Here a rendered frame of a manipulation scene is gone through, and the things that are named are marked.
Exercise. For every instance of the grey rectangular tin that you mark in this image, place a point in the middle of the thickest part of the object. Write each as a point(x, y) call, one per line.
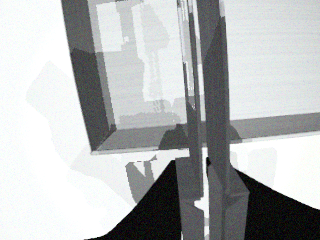
point(128, 71)

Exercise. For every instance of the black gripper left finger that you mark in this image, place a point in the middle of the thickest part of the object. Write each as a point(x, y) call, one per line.
point(156, 217)

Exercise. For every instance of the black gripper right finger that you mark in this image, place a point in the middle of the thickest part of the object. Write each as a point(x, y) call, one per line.
point(274, 216)

